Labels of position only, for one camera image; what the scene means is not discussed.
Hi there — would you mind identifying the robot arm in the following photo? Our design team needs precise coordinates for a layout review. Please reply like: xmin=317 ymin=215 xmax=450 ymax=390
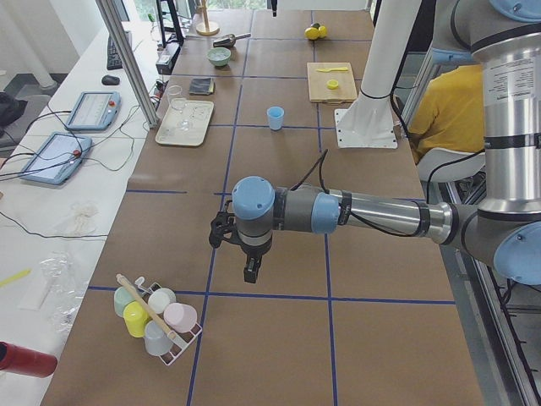
xmin=210 ymin=1 xmax=540 ymax=285

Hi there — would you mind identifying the blue plastic cup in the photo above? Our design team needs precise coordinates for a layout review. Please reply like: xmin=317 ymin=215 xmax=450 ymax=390
xmin=266 ymin=106 xmax=285 ymax=130

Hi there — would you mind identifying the wooden cutting board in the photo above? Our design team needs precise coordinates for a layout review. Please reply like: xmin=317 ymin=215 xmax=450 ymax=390
xmin=307 ymin=62 xmax=358 ymax=104

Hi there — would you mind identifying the pink cup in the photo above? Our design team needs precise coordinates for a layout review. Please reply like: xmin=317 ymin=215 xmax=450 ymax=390
xmin=163 ymin=303 xmax=198 ymax=333

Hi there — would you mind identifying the black keyboard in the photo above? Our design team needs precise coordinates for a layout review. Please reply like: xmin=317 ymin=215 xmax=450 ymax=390
xmin=107 ymin=36 xmax=123 ymax=70

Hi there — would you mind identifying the near teach pendant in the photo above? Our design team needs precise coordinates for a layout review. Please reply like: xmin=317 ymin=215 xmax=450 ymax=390
xmin=20 ymin=132 xmax=93 ymax=186

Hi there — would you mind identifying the aluminium frame post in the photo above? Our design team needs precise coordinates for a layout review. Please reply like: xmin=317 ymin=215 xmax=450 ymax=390
xmin=96 ymin=0 xmax=159 ymax=129

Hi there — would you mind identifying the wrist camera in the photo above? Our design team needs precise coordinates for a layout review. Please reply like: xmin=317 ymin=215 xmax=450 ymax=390
xmin=209 ymin=199 xmax=241 ymax=249

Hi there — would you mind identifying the black computer mouse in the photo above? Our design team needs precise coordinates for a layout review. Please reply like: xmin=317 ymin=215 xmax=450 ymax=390
xmin=101 ymin=74 xmax=120 ymax=86

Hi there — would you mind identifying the wine glass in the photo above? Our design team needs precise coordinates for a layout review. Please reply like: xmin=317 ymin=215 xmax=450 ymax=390
xmin=167 ymin=85 xmax=191 ymax=131

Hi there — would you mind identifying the white wire cup rack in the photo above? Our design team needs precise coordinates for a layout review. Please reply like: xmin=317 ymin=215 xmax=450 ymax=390
xmin=116 ymin=274 xmax=202 ymax=365

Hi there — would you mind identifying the red bottle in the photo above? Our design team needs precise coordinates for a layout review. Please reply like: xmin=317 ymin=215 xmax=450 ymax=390
xmin=1 ymin=342 xmax=57 ymax=378

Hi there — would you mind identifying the cream bear tray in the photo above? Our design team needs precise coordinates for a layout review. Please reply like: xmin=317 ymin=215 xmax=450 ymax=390
xmin=155 ymin=99 xmax=214 ymax=147

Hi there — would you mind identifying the metal ice scoop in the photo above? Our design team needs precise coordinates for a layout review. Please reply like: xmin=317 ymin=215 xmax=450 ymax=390
xmin=212 ymin=33 xmax=251 ymax=48

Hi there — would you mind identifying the grey cup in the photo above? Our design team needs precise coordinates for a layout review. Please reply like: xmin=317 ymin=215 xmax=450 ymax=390
xmin=144 ymin=321 xmax=172 ymax=356

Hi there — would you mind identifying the yellow cup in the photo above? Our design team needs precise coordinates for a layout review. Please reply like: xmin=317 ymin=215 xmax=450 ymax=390
xmin=123 ymin=301 xmax=150 ymax=338

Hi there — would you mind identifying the grey folded cloth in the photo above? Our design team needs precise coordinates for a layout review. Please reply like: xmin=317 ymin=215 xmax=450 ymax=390
xmin=189 ymin=77 xmax=215 ymax=96

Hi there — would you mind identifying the green bowl of ice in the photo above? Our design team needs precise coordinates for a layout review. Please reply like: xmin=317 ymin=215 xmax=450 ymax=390
xmin=206 ymin=47 xmax=232 ymax=68

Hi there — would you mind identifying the white cup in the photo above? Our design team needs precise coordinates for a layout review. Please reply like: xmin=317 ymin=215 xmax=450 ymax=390
xmin=148 ymin=288 xmax=177 ymax=315

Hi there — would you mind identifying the yellow lemon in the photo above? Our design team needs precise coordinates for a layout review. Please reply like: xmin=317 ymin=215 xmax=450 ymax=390
xmin=304 ymin=25 xmax=327 ymax=41

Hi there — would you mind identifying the person in yellow shirt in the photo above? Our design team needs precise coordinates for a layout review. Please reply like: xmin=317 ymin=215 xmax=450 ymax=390
xmin=408 ymin=64 xmax=484 ymax=163

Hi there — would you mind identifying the lemon slice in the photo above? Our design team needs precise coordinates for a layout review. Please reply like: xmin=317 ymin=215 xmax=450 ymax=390
xmin=326 ymin=80 xmax=340 ymax=90

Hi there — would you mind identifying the yellow plastic knife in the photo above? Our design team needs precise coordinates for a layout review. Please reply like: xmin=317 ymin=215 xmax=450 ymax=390
xmin=315 ymin=66 xmax=349 ymax=73

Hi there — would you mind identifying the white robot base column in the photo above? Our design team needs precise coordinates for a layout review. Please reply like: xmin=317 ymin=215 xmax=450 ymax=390
xmin=335 ymin=1 xmax=423 ymax=149

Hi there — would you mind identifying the wooden cup tree stand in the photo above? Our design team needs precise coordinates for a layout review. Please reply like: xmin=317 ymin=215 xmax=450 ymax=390
xmin=195 ymin=0 xmax=220 ymax=36

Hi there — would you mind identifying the green cup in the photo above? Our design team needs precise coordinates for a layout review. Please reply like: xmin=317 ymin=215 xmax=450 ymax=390
xmin=113 ymin=287 xmax=134 ymax=317

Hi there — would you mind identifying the far teach pendant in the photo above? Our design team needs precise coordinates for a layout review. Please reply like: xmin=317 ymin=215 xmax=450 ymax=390
xmin=64 ymin=91 xmax=121 ymax=132

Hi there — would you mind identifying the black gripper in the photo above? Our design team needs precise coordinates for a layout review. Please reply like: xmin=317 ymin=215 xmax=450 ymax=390
xmin=239 ymin=234 xmax=271 ymax=283

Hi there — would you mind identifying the teach pendant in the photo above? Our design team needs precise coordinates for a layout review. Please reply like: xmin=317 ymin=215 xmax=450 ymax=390
xmin=20 ymin=132 xmax=93 ymax=186
xmin=64 ymin=91 xmax=121 ymax=132

